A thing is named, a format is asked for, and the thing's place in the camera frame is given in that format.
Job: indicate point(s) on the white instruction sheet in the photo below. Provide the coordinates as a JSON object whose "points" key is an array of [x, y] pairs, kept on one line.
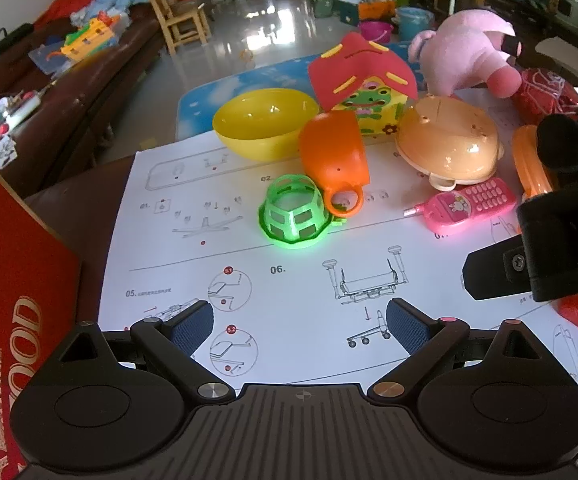
{"points": [[179, 250]]}

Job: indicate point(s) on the teal bag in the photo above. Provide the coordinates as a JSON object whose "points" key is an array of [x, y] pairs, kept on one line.
{"points": [[325, 4]]}

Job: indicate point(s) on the small wooden chair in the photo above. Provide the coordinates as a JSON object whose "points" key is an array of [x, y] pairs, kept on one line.
{"points": [[179, 20]]}

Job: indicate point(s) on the foam house with red roof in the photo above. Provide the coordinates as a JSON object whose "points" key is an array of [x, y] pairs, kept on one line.
{"points": [[359, 67]]}

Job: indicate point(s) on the brown leather sofa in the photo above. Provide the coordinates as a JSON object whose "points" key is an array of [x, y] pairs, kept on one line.
{"points": [[59, 115]]}

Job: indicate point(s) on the pink toy phone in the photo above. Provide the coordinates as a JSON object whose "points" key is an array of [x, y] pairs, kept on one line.
{"points": [[464, 205]]}

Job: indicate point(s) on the blue cloud-print mat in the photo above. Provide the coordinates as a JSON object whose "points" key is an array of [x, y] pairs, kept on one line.
{"points": [[199, 105]]}

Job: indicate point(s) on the clear plastic bag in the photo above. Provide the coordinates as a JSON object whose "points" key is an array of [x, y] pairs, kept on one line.
{"points": [[49, 60]]}

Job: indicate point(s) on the orange plastic cup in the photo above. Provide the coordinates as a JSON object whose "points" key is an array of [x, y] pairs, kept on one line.
{"points": [[336, 150]]}

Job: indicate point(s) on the yellow plastic bowl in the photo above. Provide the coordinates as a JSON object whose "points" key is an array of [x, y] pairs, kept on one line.
{"points": [[264, 120]]}

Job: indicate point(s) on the blue plastic bucket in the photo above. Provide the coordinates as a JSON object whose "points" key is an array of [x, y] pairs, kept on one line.
{"points": [[414, 22]]}

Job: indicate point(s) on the yellow toy set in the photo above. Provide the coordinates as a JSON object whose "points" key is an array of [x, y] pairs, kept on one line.
{"points": [[89, 37]]}

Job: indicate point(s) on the red cardboard box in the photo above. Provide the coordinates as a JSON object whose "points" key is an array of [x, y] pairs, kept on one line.
{"points": [[4, 285]]}

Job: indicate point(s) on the red cloth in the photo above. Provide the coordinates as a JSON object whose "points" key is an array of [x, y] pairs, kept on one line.
{"points": [[64, 7]]}

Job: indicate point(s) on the colourful toy box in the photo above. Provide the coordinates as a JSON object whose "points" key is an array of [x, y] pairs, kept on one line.
{"points": [[364, 10]]}

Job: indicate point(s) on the red mesh bag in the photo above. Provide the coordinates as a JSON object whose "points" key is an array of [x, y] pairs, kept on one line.
{"points": [[549, 92]]}

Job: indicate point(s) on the pink plush pig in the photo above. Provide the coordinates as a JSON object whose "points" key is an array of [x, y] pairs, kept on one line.
{"points": [[464, 42]]}

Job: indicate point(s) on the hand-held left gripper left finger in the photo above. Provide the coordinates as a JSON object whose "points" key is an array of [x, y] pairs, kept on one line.
{"points": [[191, 327]]}

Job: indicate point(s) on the peach dome-shaped toy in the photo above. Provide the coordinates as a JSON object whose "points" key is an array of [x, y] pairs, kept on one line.
{"points": [[449, 142]]}

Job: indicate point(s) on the green mesh toy basket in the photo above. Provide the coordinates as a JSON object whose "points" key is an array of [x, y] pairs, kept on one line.
{"points": [[294, 220]]}

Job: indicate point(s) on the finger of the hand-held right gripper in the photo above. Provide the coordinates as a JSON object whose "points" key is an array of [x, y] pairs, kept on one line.
{"points": [[564, 142], [494, 270]]}

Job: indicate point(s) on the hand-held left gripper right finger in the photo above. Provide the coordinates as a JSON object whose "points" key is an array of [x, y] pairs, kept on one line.
{"points": [[408, 327]]}

